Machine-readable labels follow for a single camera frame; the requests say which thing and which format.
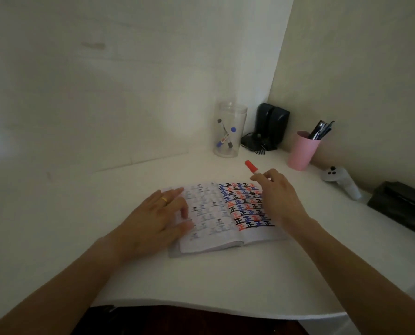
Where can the person's right hand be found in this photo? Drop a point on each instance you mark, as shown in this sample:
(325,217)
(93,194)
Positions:
(282,202)

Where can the person's left hand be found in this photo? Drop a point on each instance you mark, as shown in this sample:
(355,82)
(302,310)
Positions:
(148,228)

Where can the person's left little finger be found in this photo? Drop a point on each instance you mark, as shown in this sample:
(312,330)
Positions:
(153,198)

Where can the person's right thumb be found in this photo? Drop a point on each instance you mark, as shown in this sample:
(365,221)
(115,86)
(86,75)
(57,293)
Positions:
(257,177)

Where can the person's left middle finger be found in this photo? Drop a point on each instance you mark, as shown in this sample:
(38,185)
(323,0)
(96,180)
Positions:
(179,203)

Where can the person's left thumb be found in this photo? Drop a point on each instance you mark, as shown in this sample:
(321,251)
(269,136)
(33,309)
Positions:
(183,228)

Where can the red capped marker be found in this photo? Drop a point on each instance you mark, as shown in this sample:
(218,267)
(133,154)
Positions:
(251,166)

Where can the notebook with coloured marks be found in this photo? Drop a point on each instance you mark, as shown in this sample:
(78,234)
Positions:
(225,219)

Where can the person's right forearm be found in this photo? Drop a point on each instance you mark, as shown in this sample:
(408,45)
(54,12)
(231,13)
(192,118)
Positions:
(354,279)

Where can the person's left forearm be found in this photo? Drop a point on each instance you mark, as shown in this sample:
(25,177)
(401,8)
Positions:
(54,293)

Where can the pink cup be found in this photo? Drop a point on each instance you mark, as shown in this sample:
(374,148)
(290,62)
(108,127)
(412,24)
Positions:
(302,153)

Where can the blue capped marker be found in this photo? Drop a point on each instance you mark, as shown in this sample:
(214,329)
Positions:
(228,135)

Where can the black speaker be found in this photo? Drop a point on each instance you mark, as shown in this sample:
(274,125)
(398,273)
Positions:
(280,127)
(263,118)

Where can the black capped marker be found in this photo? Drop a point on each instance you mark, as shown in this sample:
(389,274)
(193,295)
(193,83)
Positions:
(225,130)

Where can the clear plastic jar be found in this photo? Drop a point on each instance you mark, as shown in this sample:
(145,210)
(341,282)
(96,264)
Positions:
(230,115)

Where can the black pen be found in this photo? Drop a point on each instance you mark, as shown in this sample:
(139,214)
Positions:
(315,130)
(322,131)

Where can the white handheld controller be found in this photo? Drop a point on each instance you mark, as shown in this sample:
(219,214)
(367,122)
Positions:
(343,181)

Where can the person's dark red clothing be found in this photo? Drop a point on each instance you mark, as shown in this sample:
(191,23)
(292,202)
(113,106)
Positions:
(179,320)

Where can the black box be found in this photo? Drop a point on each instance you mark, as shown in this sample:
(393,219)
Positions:
(403,209)

